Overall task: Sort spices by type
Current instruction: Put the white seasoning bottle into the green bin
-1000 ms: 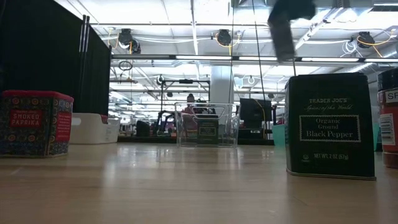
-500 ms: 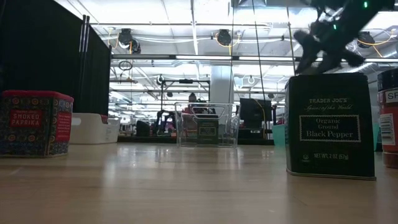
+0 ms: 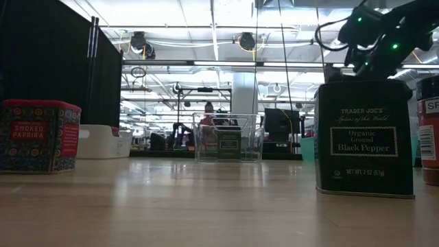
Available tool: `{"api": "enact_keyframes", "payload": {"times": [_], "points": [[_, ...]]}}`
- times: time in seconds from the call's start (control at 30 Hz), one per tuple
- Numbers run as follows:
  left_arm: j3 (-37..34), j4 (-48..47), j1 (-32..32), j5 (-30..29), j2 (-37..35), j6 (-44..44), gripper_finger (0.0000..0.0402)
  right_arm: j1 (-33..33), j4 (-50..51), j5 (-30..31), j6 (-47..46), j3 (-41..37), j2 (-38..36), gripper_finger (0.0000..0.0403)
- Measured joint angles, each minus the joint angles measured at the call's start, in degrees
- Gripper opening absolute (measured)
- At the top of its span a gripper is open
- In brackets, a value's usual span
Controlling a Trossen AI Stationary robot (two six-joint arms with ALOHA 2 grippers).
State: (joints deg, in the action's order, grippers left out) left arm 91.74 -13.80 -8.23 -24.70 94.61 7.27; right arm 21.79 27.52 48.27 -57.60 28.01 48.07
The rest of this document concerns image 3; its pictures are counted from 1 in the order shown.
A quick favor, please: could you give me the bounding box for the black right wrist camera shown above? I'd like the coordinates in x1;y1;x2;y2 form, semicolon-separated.
337;5;384;48

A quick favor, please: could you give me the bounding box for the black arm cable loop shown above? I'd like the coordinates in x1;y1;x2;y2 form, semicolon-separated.
314;16;351;53

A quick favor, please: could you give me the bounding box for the black ceiling cord reel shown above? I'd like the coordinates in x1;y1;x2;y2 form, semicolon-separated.
239;32;257;51
130;31;156;60

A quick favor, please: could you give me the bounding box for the white building column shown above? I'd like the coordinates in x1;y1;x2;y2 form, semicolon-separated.
231;71;259;116

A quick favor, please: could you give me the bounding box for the long ceiling light bar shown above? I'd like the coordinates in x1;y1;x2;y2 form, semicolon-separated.
122;60;439;69

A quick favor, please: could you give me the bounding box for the black metal background rig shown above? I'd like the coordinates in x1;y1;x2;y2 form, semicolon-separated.
171;87;233;152

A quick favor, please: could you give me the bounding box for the black monitor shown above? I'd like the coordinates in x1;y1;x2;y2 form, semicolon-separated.
263;108;302;142

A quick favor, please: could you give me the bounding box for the black pepper tin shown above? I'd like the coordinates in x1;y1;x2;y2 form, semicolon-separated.
216;132;242;161
313;80;416;200

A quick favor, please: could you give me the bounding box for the orange spice jar black lid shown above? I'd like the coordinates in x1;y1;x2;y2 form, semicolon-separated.
416;75;439;187

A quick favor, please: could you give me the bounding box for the clear plastic bin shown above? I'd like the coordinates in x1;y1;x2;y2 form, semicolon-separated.
191;112;265;163

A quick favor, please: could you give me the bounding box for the black curtain partition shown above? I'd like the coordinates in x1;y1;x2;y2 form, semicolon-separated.
0;0;123;128

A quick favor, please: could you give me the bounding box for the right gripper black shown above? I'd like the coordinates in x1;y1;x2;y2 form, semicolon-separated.
324;32;425;83

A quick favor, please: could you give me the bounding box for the person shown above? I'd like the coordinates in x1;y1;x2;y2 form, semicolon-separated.
200;102;220;137

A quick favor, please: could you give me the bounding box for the white plastic bin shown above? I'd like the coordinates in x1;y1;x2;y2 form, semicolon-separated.
75;123;134;160

